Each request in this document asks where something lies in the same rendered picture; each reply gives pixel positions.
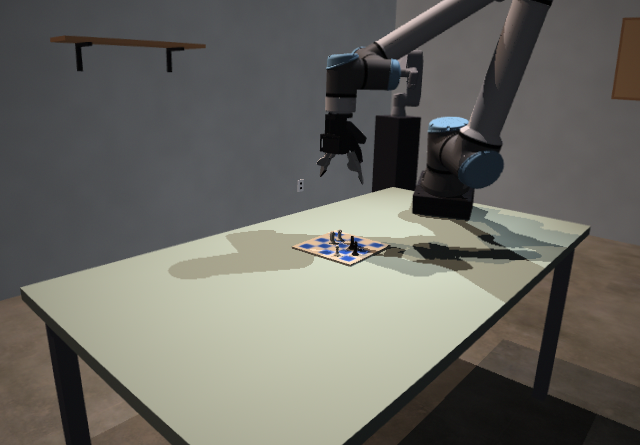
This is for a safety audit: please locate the blue and cream chessboard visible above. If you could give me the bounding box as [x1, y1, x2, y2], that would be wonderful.
[292, 230, 391, 266]

